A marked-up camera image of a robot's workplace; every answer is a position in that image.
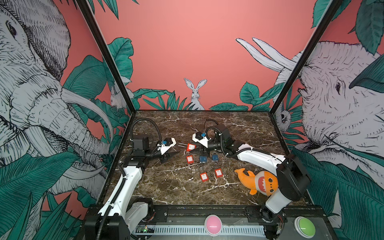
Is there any blue padlock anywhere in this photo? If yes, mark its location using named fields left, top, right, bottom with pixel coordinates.
left=212, top=153, right=220, bottom=162
left=199, top=156, right=208, bottom=163

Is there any red padlock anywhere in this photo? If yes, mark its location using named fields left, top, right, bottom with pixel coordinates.
left=186, top=156, right=195, bottom=165
left=187, top=144, right=196, bottom=152
left=200, top=173, right=209, bottom=182
left=215, top=169, right=223, bottom=178

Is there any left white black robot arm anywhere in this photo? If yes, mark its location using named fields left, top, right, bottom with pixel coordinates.
left=84, top=118, right=177, bottom=240

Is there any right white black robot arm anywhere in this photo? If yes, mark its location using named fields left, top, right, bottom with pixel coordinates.
left=187, top=123, right=311, bottom=223

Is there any orange shark plush toy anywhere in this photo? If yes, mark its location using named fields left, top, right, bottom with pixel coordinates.
left=235, top=168, right=279, bottom=197

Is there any pink push button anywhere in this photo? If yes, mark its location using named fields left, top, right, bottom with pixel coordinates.
left=204, top=215, right=223, bottom=237

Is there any white vented strip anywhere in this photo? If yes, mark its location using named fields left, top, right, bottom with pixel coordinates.
left=135, top=225, right=265, bottom=237

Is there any green push button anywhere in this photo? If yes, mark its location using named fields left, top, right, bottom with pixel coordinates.
left=294, top=216, right=316, bottom=239

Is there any black front mounting rail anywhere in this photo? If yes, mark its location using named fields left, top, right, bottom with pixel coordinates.
left=139, top=205, right=326, bottom=225

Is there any left black frame post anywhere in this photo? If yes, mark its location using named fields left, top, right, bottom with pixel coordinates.
left=76, top=0, right=136, bottom=114

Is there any black frame post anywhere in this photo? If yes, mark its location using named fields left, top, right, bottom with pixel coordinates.
left=76, top=0, right=136, bottom=114
left=269, top=0, right=343, bottom=115

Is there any right black frame post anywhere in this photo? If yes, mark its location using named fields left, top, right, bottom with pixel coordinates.
left=269, top=0, right=343, bottom=115

